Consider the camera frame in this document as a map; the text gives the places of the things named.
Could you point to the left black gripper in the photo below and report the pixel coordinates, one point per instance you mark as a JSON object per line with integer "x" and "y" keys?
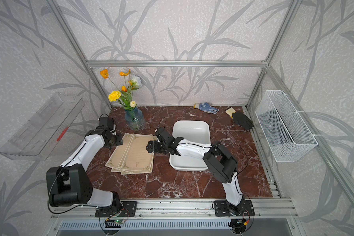
{"x": 119, "y": 140}

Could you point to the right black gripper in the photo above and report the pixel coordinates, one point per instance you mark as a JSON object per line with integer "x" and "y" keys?
{"x": 153, "y": 143}

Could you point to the removed stationery sheet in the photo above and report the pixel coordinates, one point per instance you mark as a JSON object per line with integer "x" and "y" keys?
{"x": 115, "y": 159}
{"x": 125, "y": 172}

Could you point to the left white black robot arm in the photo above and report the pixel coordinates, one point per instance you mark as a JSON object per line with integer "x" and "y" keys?
{"x": 69, "y": 184}

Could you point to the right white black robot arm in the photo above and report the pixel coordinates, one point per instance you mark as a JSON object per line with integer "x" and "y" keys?
{"x": 218, "y": 159}

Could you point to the white storage box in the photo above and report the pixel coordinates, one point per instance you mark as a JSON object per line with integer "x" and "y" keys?
{"x": 195, "y": 131}

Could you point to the glass vase with flowers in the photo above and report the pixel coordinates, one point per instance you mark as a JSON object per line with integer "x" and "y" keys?
{"x": 124, "y": 96}

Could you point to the blue dotted work glove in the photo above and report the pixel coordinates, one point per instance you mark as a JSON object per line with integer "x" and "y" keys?
{"x": 206, "y": 107}

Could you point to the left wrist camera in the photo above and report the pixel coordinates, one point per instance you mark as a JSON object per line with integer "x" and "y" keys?
{"x": 109, "y": 123}

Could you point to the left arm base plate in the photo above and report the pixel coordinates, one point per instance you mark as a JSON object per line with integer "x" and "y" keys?
{"x": 125, "y": 209}

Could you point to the clear plastic wall shelf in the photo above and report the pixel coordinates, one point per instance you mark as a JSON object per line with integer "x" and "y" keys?
{"x": 36, "y": 140}

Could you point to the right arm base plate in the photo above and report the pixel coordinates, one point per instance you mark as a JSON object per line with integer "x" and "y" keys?
{"x": 244, "y": 208}

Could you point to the white wire mesh basket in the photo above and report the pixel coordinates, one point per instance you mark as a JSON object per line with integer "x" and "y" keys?
{"x": 287, "y": 135}

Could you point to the aluminium front rail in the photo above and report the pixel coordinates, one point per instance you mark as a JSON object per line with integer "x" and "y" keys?
{"x": 147, "y": 209}

